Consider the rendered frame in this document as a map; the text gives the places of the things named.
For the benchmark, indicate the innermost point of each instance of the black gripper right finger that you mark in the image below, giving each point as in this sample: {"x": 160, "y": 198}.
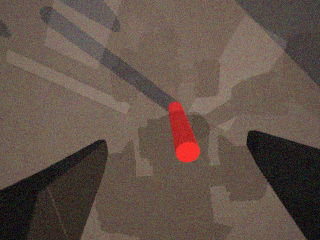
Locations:
{"x": 293, "y": 171}

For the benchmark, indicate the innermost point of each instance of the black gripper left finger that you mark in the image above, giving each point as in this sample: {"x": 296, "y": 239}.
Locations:
{"x": 54, "y": 203}

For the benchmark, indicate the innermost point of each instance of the red peg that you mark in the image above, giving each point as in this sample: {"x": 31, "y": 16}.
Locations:
{"x": 186, "y": 147}

